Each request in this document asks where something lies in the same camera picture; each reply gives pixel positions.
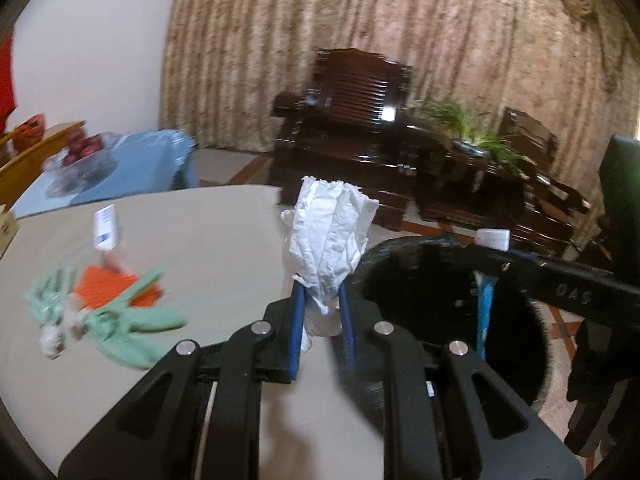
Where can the dark wooden armchair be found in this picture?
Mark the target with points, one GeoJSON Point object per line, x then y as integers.
{"type": "Point", "coordinates": [540, 210]}
{"type": "Point", "coordinates": [340, 150]}

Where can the dark wooden side table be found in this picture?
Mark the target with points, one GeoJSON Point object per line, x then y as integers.
{"type": "Point", "coordinates": [460, 195]}

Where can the glass fruit bowl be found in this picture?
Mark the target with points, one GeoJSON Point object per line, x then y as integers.
{"type": "Point", "coordinates": [85, 175]}

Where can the green glove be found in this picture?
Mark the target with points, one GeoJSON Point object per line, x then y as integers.
{"type": "Point", "coordinates": [47, 295]}
{"type": "Point", "coordinates": [125, 335]}

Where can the red apple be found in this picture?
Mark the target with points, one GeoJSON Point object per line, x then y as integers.
{"type": "Point", "coordinates": [75, 141]}
{"type": "Point", "coordinates": [70, 159]}
{"type": "Point", "coordinates": [92, 146]}

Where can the black lined trash bin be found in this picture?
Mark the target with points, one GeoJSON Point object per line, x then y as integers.
{"type": "Point", "coordinates": [425, 290]}

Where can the blue tablecloth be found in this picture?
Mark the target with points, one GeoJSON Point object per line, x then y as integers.
{"type": "Point", "coordinates": [155, 160]}

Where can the red cloth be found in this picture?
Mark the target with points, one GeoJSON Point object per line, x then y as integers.
{"type": "Point", "coordinates": [5, 80]}

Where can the beige floral curtain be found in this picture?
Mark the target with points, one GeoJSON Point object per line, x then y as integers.
{"type": "Point", "coordinates": [250, 60]}

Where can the white and blue small box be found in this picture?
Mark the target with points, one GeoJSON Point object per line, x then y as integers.
{"type": "Point", "coordinates": [106, 225]}

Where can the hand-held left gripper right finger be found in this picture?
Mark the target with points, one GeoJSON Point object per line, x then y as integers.
{"type": "Point", "coordinates": [347, 330]}

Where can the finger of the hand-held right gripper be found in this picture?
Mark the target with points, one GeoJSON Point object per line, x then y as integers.
{"type": "Point", "coordinates": [585, 375]}
{"type": "Point", "coordinates": [484, 310]}

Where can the green potted plant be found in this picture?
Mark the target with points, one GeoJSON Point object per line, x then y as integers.
{"type": "Point", "coordinates": [450, 115]}

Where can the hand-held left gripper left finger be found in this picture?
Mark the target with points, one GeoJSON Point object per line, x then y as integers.
{"type": "Point", "coordinates": [297, 330]}

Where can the orange mesh mat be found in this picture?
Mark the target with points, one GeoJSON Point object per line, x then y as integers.
{"type": "Point", "coordinates": [102, 285]}

